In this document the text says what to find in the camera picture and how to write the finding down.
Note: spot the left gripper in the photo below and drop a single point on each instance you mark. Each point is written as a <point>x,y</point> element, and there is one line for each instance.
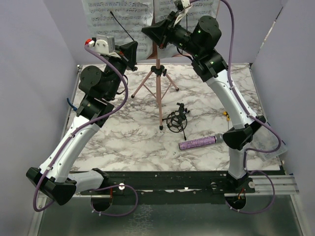
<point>128,53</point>

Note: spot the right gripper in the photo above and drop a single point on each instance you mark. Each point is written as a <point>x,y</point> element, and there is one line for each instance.
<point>161,32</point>

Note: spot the sheet music page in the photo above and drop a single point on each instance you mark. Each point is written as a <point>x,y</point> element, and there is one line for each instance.
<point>123,20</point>
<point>162,8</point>

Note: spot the black microphone shock mount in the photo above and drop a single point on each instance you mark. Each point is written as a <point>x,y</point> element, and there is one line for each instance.
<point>177,121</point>

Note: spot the purple glitter microphone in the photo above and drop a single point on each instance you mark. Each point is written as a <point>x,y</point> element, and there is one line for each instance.
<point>205,141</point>

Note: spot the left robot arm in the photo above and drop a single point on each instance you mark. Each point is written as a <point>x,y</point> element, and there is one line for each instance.
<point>53,177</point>

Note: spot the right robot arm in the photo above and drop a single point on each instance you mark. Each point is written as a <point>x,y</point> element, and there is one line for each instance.
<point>210,66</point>

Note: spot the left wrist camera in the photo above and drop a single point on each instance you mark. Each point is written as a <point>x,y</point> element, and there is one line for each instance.
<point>104,45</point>

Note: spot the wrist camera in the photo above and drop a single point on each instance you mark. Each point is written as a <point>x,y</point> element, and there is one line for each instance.
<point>104,45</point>
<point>183,6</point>

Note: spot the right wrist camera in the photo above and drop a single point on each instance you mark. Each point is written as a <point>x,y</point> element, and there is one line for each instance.
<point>183,6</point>

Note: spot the blue handled pliers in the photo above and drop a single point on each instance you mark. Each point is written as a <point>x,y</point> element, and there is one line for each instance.
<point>71,105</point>

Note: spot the yellow handled screwdriver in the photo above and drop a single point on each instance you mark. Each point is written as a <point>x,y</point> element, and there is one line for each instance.
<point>226,115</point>

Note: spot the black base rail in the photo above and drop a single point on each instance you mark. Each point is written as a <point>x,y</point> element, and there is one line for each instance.
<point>160,188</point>

